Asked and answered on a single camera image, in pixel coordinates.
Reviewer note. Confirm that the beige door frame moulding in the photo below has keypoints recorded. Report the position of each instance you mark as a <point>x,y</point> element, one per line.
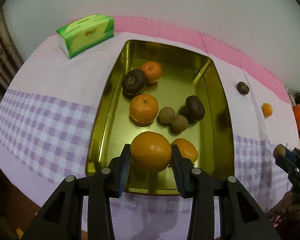
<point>10,60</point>

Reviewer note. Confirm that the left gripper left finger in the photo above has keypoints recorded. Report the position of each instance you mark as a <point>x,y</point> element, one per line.
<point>61,215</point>

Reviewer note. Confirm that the small yellow orange fruit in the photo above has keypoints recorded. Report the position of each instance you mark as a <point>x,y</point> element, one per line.
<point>187,149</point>

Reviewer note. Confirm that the person's right hand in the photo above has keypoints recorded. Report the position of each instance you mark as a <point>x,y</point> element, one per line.
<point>288,208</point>

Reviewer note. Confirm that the small brown green fruit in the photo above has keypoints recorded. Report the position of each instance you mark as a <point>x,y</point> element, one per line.
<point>166,115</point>

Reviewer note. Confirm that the small dark round fruit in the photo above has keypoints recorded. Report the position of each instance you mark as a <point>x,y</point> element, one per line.
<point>243,88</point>

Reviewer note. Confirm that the green tissue pack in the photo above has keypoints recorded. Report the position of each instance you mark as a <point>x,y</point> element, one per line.
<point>84,33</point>

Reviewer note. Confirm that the round yellow orange ball fruit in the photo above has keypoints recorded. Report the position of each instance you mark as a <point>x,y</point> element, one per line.
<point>279,151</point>

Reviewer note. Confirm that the gold metal tray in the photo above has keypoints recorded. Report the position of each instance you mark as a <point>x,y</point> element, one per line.
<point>184,73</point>

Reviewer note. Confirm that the large orange tangerine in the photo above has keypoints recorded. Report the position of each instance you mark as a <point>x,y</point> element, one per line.
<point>151,151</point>

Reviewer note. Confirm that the small orange kumquat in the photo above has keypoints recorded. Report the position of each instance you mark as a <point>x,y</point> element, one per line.
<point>267,110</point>

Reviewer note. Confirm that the pink purple checked tablecloth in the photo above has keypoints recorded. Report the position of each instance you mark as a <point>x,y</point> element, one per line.
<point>47,113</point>

